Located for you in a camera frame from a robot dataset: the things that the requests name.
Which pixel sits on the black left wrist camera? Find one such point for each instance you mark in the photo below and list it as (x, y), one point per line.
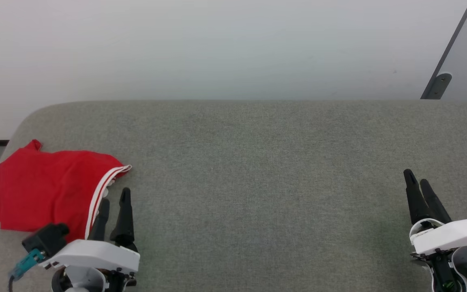
(47, 240)

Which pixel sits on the grey metal frame strip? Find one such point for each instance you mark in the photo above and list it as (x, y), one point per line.
(452, 40)

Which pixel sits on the grey fabric sofa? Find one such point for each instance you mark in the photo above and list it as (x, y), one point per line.
(258, 182)

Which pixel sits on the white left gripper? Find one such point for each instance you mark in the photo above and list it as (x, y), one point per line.
(95, 253)

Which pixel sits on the red basketball jersey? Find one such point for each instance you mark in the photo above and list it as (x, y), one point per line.
(39, 190)

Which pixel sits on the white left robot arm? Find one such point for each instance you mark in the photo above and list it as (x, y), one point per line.
(79, 282)

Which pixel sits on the grey metal bracket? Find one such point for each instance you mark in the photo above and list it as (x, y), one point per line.
(438, 86)

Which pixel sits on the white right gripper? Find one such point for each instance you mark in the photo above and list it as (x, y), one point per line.
(452, 235)

